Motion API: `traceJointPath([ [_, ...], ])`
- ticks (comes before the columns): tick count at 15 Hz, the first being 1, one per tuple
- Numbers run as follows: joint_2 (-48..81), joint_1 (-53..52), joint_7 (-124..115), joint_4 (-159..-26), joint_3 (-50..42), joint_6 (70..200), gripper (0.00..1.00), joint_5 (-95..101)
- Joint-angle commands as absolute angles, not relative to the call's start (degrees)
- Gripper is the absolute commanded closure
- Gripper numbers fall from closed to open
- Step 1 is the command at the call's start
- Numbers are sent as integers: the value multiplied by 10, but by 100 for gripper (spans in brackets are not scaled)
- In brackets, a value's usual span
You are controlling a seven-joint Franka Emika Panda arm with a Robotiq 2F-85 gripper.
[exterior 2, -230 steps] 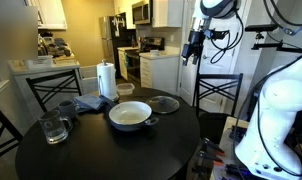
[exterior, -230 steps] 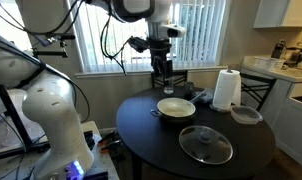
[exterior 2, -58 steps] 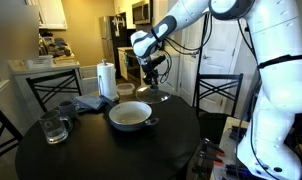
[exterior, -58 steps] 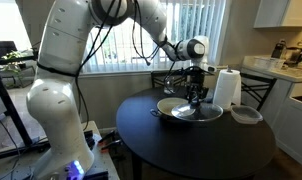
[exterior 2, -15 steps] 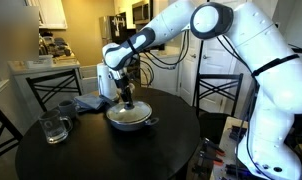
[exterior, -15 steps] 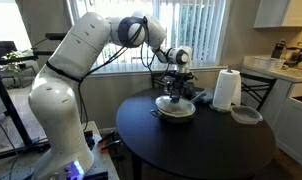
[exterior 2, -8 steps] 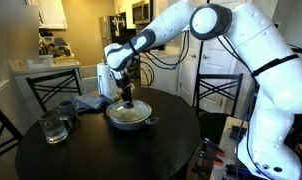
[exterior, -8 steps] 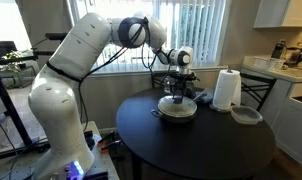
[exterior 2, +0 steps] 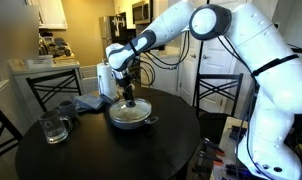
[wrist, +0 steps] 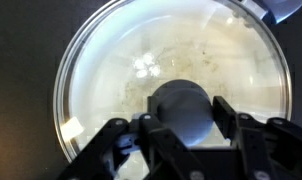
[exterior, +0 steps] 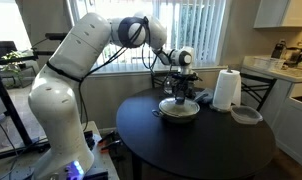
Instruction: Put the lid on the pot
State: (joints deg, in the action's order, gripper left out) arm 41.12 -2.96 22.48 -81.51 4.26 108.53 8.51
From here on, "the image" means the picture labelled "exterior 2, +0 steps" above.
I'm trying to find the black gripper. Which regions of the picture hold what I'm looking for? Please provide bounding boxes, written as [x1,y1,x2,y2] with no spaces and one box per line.
[118,75,138,108]

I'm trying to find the glass lid with black knob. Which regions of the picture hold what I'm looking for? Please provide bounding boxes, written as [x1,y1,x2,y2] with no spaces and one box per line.
[108,97,153,124]

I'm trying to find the grey pot cream interior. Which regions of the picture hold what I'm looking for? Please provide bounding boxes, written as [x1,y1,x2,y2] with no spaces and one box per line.
[108,108,160,131]

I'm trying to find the white paper towel roll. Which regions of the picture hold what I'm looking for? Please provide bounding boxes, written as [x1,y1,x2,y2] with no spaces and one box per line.
[96,58,120,102]

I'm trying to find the blue folded cloth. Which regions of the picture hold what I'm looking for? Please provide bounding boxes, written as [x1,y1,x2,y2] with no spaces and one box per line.
[73,93,107,112]

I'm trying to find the grey ceramic mug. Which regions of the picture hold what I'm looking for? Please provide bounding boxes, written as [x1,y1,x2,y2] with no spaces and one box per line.
[57,99,81,120]

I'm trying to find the black refrigerator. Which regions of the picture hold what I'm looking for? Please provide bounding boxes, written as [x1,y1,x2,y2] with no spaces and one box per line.
[98,12,129,51]

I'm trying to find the clear glass mug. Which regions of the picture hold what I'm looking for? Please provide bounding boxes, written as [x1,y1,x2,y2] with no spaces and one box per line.
[37,109,74,145]

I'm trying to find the white kitchen counter unit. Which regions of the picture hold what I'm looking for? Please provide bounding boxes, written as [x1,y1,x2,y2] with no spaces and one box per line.
[6,58,83,118]

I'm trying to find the steel microwave oven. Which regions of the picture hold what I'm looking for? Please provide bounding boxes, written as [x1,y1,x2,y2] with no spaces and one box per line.
[131,0,154,25]

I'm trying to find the white panel door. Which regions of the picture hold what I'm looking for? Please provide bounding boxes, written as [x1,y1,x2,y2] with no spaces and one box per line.
[178,39,243,115]

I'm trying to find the orange black clamps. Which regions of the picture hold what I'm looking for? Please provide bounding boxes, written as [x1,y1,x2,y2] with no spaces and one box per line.
[196,137,226,168]

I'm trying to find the robot mounting table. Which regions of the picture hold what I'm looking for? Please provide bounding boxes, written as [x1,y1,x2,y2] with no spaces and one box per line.
[209,115,302,180]

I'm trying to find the white upper kitchen cabinet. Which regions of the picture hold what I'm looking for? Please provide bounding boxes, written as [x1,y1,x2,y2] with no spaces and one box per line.
[25,0,69,30]

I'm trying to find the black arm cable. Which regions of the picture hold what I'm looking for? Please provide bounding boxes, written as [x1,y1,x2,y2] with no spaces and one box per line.
[135,30,192,88]

